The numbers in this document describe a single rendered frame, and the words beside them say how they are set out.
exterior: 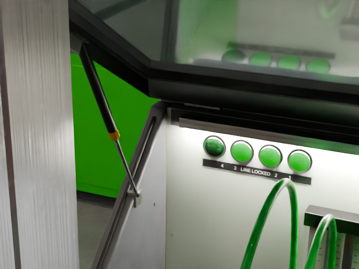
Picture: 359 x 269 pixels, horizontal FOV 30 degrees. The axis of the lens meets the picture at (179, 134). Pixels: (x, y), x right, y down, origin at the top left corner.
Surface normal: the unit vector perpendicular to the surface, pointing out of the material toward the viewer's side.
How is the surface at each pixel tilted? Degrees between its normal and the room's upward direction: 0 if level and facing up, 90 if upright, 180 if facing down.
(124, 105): 90
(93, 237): 0
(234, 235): 90
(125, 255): 90
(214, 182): 90
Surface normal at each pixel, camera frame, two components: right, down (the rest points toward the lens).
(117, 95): -0.40, 0.32
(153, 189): 0.92, 0.15
